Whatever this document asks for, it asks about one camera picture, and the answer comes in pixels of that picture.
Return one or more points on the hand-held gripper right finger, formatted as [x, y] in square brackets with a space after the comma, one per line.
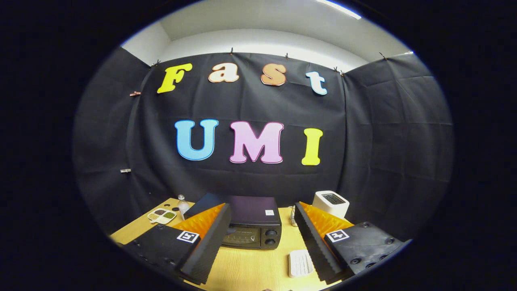
[319, 246]

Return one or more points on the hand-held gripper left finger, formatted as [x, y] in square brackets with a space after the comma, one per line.
[210, 246]

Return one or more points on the black toaster oven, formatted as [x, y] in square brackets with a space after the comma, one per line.
[254, 210]

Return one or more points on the white pop-up toaster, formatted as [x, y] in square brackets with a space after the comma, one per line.
[329, 208]

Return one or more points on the white rectangular plate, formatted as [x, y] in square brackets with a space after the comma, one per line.
[300, 263]

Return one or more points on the clear plastic water bottle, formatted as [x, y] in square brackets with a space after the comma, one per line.
[183, 207]

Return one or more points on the white divided tray of beans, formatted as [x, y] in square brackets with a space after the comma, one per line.
[161, 216]

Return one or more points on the black backdrop cloth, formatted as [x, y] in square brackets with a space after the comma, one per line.
[250, 182]

